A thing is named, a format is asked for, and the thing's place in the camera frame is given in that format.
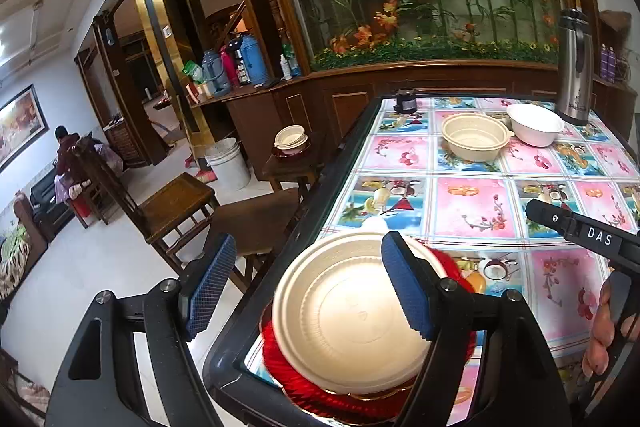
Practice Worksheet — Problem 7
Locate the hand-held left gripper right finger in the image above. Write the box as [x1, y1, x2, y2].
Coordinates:
[381, 231, 573, 427]

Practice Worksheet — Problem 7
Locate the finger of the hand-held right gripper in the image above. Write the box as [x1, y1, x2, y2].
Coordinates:
[525, 199, 577, 239]

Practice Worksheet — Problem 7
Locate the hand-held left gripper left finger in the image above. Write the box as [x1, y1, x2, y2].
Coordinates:
[45, 234, 237, 427]

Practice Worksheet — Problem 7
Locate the beige plate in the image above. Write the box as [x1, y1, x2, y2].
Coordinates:
[271, 232, 441, 395]

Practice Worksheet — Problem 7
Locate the white bowl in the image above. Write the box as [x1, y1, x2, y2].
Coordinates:
[506, 103, 566, 148]

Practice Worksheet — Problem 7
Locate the beige plastic bowl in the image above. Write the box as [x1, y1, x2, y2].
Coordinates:
[441, 112, 515, 164]

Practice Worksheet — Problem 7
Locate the person's right hand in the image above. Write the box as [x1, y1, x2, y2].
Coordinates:
[585, 278, 617, 380]

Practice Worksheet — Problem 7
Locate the brown cushioned stool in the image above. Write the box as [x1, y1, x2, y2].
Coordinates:
[202, 187, 301, 293]

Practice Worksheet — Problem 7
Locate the wooden chair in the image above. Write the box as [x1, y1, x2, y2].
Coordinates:
[75, 142, 221, 273]

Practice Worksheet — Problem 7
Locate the black framed dining table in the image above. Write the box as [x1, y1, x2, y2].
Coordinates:
[202, 93, 640, 427]

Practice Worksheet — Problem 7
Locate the white plastic bucket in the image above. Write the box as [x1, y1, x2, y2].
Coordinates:
[205, 138, 252, 192]

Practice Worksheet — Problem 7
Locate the wooden side stool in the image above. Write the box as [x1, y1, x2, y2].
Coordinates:
[262, 142, 326, 195]

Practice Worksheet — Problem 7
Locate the steel thermos jug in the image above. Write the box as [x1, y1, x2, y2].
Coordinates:
[555, 8, 596, 125]

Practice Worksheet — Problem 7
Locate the small beige bowl stack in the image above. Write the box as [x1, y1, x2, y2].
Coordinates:
[274, 125, 310, 156]

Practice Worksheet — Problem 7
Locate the small black jar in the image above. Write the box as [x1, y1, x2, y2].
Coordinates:
[393, 88, 418, 114]

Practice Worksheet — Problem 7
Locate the black sofa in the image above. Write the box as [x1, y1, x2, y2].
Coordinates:
[30, 169, 76, 243]

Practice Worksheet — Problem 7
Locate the zebra print blanket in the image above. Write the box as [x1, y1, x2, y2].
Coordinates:
[0, 224, 48, 303]

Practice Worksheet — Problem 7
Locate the light blue water jug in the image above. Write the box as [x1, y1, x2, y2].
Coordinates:
[201, 49, 231, 95]

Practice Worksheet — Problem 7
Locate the green packet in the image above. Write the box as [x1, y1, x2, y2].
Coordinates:
[182, 60, 206, 84]

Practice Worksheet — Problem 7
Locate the pink thermos flask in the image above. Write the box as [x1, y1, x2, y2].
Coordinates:
[220, 47, 241, 88]

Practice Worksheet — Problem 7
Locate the blue thermos flask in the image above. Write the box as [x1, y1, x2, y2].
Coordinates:
[239, 36, 269, 85]

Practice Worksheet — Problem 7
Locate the gold trimmed pillar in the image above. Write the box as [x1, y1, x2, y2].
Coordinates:
[126, 0, 211, 148]

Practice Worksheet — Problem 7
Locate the framed wall painting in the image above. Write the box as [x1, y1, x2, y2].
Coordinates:
[0, 84, 51, 172]

